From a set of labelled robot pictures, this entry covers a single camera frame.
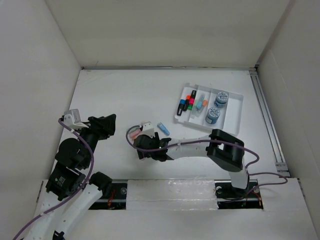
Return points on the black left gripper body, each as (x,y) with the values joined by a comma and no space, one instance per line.
(92,131)

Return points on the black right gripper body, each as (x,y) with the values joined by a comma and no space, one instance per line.
(141,154)

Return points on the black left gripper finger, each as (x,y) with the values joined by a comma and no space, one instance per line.
(109,120)
(108,130)

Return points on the blue correction tape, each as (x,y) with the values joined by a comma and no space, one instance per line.
(163,129)

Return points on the blue cap black highlighter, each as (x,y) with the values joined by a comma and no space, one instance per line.
(180,108)

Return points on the orange cap black highlighter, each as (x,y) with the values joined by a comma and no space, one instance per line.
(187,99)

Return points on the pink cap black highlighter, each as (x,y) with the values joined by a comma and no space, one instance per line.
(192,97)

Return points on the green cap pastel highlighter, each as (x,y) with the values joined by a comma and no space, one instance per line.
(194,109)

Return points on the peach cap pastel highlighter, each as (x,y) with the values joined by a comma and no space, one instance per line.
(202,107)

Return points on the blue cap pastel highlighter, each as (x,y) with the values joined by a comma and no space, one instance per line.
(200,101)

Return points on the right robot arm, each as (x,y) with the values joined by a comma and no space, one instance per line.
(222,148)

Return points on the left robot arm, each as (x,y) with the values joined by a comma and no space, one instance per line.
(72,187)

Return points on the pink correction tape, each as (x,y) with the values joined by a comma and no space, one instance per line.
(134,134)

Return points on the white compartment organizer tray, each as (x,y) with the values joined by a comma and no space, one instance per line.
(230,115)

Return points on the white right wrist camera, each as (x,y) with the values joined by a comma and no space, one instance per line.
(147,129)

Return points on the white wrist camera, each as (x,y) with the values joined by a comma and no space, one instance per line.
(72,119)
(147,129)

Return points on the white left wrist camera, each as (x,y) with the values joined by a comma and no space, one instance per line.
(72,119)

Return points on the aluminium frame rail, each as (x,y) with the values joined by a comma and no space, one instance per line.
(279,159)

